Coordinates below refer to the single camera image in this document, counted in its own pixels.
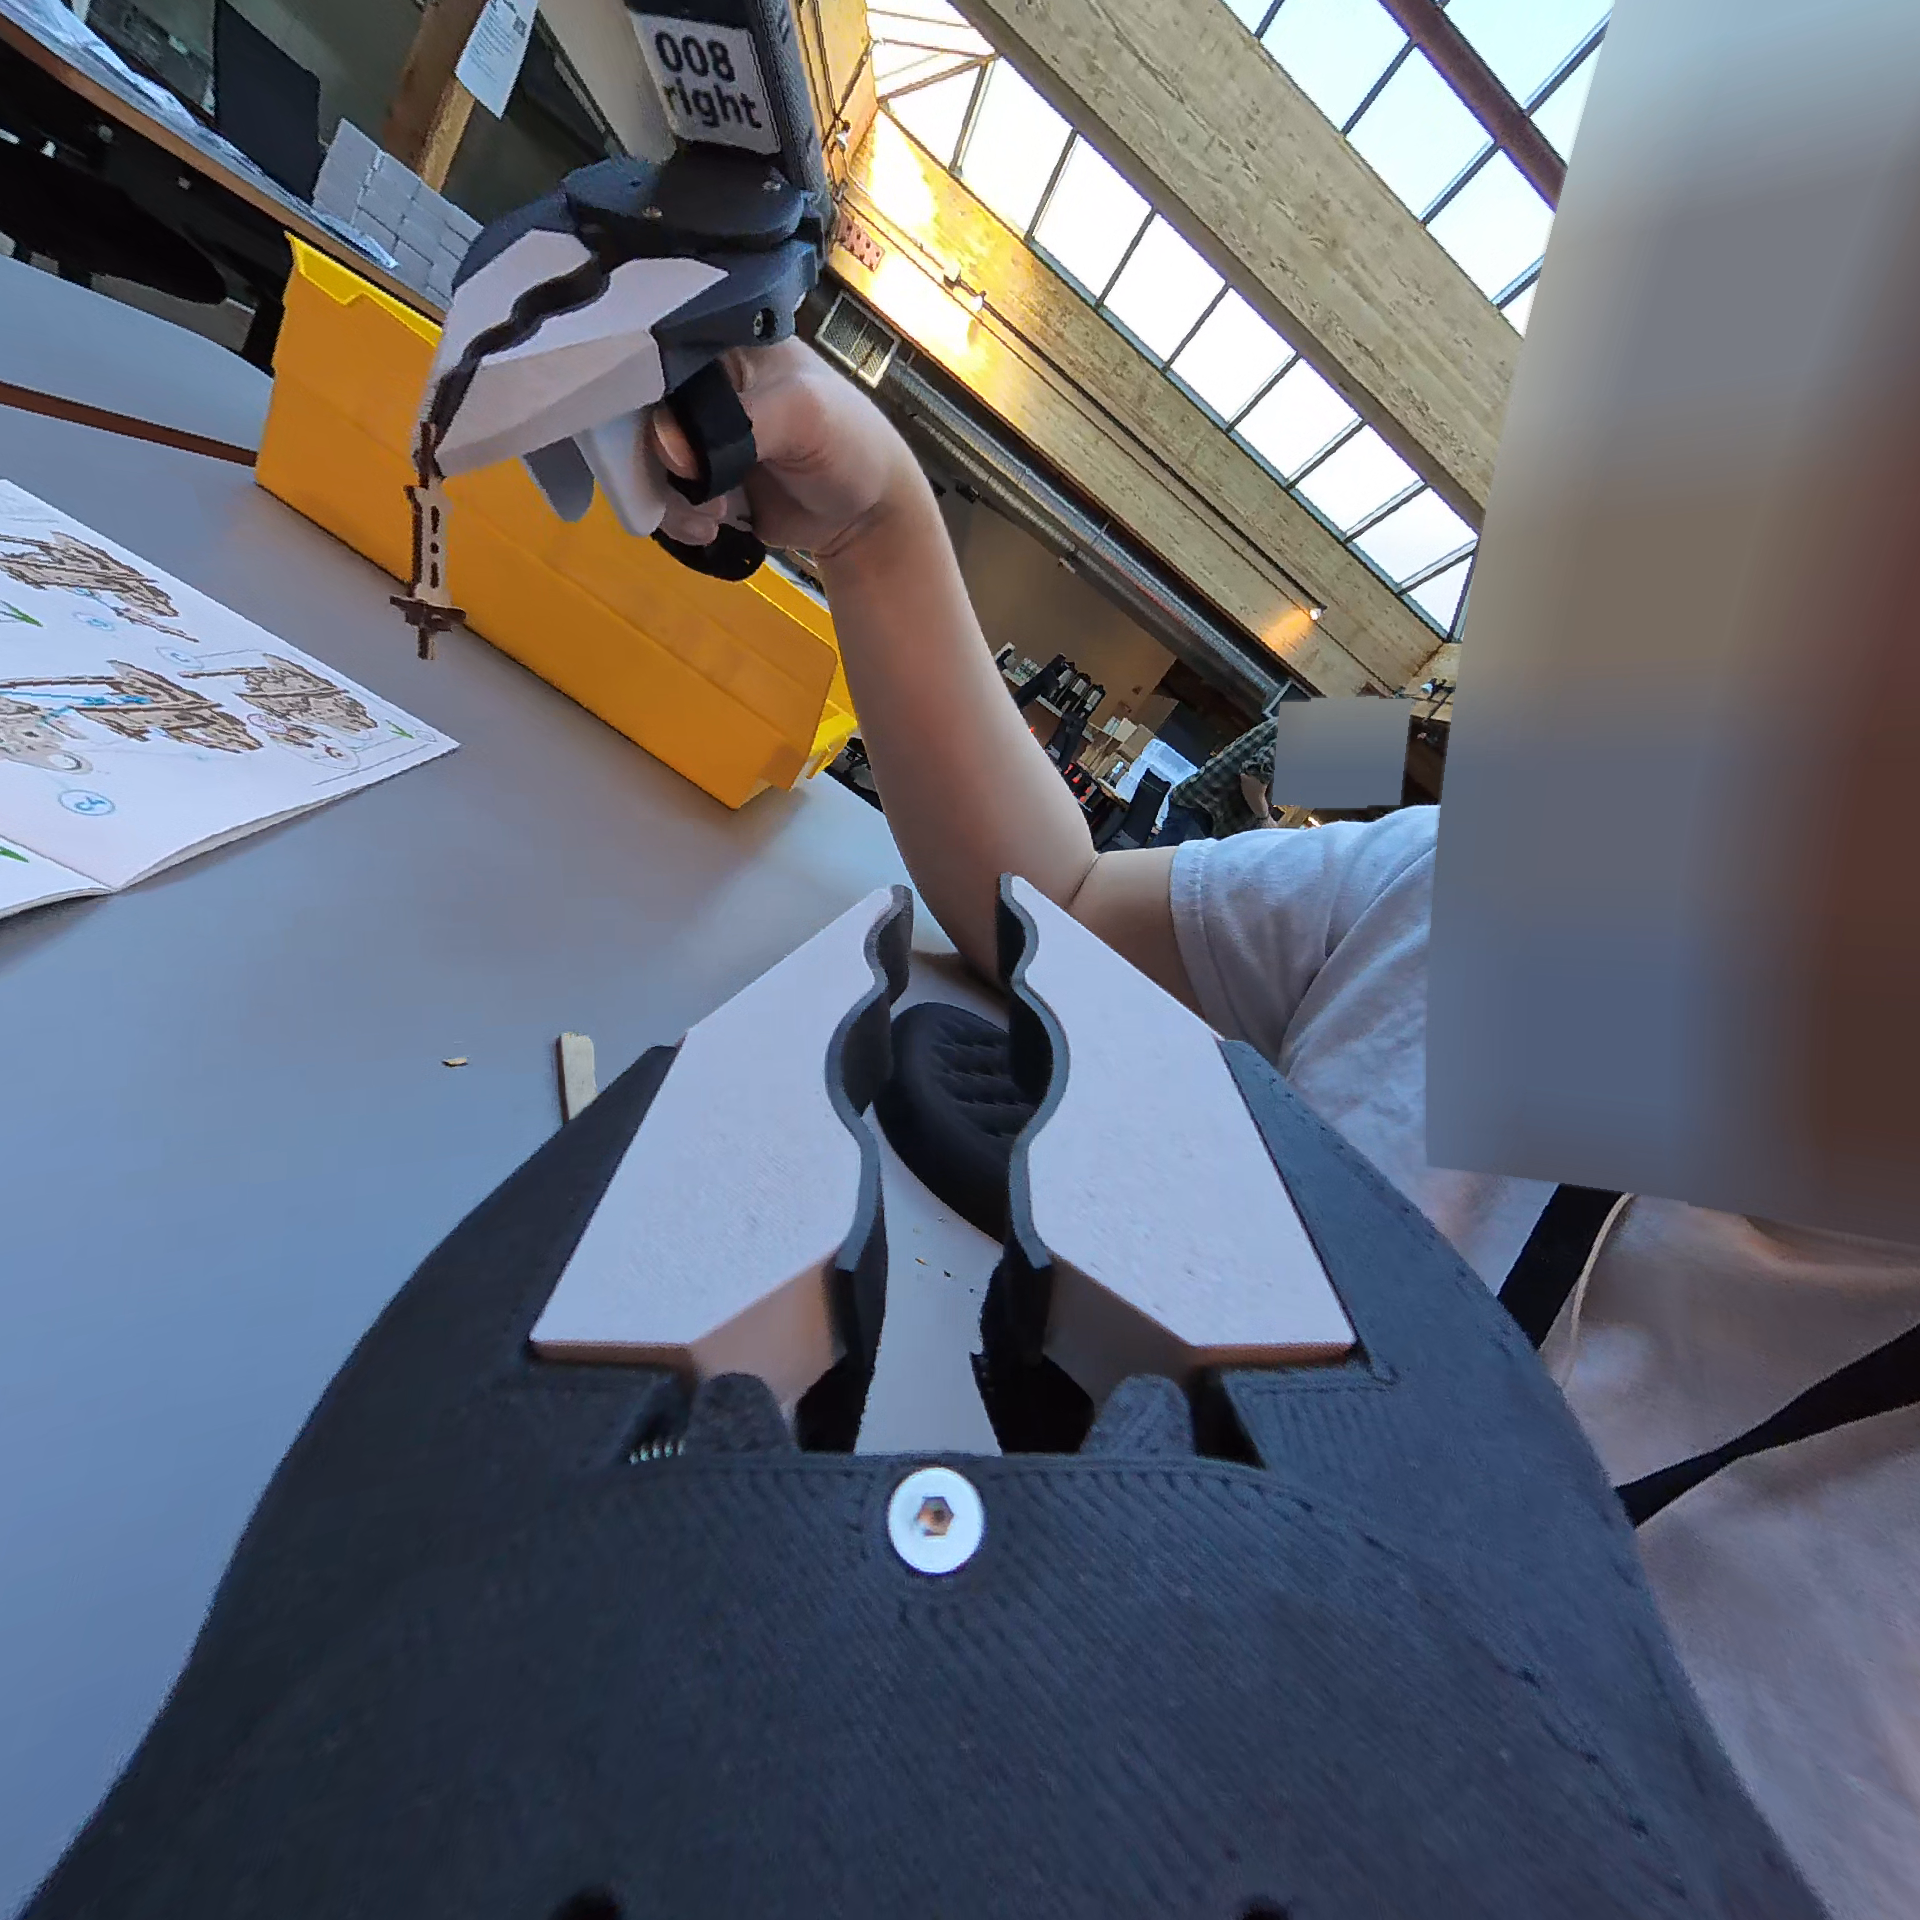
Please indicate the white paper notice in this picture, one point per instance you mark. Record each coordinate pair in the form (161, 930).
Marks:
(495, 54)

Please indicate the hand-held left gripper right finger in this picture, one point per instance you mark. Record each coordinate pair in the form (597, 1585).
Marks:
(1170, 1201)

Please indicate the yellow plastic bin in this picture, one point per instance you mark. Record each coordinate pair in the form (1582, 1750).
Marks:
(570, 599)

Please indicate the person's right hand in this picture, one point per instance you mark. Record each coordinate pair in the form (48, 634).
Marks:
(820, 450)

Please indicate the wall vent grille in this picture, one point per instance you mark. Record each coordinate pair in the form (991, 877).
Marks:
(857, 338)

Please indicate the silver ventilation duct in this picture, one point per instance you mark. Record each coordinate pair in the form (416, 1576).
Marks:
(1049, 510)

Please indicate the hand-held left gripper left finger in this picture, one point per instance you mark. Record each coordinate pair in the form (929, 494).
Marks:
(720, 1185)

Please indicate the flat wooden stick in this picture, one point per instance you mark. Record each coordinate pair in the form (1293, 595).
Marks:
(576, 1073)

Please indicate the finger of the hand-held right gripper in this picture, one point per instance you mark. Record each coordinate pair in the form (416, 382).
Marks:
(510, 294)
(556, 389)

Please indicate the person's white t-shirt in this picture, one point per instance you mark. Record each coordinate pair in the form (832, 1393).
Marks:
(1319, 961)

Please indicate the grey desk with brown edge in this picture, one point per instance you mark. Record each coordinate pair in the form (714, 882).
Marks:
(105, 345)

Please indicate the stack of white boxes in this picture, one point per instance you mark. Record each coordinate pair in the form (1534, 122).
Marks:
(398, 211)

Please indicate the black office chair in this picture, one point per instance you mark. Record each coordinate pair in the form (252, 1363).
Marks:
(271, 105)

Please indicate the wooden background desk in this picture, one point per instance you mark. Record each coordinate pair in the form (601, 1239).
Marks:
(182, 150)

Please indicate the model instruction booklet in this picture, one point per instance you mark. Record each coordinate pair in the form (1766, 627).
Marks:
(150, 781)

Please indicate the wooden axle part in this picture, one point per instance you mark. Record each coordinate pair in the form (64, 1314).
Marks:
(433, 557)

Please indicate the skylight windows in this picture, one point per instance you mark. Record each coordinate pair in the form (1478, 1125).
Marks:
(1141, 270)

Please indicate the black elbow pad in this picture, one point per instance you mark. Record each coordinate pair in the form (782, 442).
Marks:
(960, 1110)

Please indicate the person's right forearm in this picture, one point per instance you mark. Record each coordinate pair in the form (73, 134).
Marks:
(960, 720)

